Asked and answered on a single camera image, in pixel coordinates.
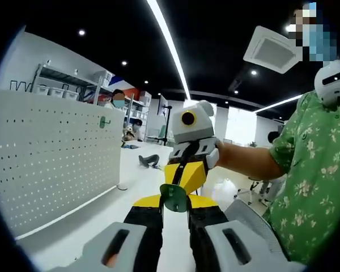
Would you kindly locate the grey metal storage shelf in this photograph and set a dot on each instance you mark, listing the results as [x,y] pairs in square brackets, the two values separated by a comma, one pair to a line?
[68,79]

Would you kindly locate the white worn head device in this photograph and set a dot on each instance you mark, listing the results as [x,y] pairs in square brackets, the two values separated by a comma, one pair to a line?
[333,82]

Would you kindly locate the white storage bin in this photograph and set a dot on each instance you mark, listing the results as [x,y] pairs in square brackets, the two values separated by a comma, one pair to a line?
[57,91]
[72,95]
[43,90]

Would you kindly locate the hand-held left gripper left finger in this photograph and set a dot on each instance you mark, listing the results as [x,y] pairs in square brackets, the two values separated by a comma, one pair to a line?
[141,226]

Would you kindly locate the grey curved headset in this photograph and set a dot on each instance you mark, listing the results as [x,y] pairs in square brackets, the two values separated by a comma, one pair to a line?
[148,160]

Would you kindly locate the white perforated mounting plate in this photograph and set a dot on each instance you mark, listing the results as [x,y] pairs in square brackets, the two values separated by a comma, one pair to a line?
[51,158]

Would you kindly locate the person's green floral shirt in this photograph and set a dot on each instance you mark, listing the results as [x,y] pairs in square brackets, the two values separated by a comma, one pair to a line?
[314,184]

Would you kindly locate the monitor on black stand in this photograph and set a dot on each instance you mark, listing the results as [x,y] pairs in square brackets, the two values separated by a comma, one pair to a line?
[163,103]

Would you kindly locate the grey mesh office chair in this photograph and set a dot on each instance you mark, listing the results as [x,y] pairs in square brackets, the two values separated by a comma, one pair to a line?
[255,224]

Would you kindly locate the white ceiling air vent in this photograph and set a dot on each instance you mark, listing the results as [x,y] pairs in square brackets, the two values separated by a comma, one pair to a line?
[272,51]

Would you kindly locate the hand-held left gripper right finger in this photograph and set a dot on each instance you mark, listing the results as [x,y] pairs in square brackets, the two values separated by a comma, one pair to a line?
[209,226]

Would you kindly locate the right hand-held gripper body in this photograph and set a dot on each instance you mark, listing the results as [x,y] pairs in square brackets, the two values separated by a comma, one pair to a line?
[198,127]

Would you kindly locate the green hook assembly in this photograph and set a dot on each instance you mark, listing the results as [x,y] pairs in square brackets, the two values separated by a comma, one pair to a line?
[103,122]
[174,198]

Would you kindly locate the long ceiling light strip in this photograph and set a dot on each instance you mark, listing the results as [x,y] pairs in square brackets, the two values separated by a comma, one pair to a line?
[170,45]

